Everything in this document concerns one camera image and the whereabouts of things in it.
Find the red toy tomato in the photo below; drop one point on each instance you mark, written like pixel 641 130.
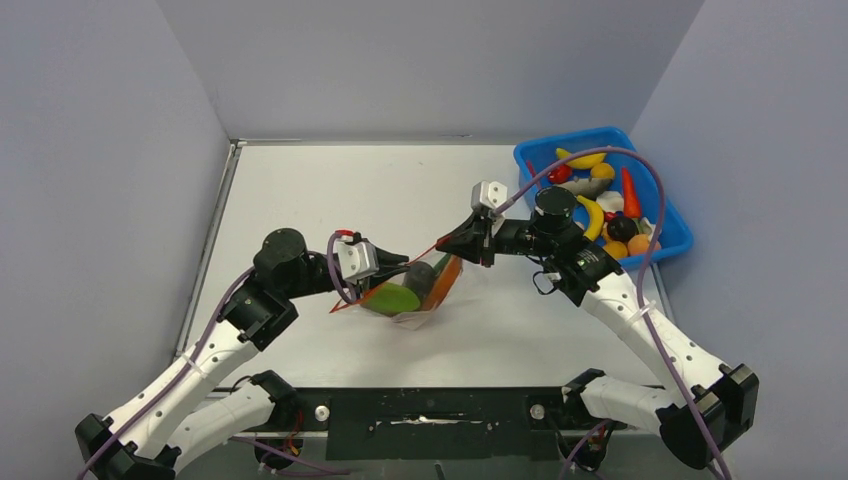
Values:
pixel 560 175

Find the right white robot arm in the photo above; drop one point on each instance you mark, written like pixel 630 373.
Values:
pixel 701 406

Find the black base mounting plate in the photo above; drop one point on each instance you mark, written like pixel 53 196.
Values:
pixel 430 423

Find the orange toy peach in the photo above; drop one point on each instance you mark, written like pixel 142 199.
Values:
pixel 639 244

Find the yellow toy lemon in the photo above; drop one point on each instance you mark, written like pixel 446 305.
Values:
pixel 617 250

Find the yellow toy banana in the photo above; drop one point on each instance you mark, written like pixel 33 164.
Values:
pixel 584 162
pixel 596 216

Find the blue plastic bin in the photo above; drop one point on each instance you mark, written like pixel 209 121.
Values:
pixel 536 155

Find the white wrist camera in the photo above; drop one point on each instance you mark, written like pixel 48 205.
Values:
pixel 487 196
pixel 357 257

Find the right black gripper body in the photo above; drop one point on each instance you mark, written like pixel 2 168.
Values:
pixel 513 237

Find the clear zip top bag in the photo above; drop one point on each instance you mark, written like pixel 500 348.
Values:
pixel 468 290

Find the white toy garlic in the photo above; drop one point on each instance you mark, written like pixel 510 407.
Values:
pixel 611 201

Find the orange toy carrot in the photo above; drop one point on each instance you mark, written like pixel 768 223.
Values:
pixel 631 202

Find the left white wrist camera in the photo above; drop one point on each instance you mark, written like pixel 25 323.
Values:
pixel 357 257

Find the dark toy eggplant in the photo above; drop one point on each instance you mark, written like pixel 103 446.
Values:
pixel 420 279
pixel 621 229

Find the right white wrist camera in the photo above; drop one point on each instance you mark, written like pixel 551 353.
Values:
pixel 487 196

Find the grey toy fish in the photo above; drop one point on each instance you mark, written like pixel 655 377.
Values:
pixel 590 188

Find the green toy starfruit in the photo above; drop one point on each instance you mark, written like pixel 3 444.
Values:
pixel 391 299

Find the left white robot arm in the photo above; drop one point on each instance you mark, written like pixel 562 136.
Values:
pixel 161 430

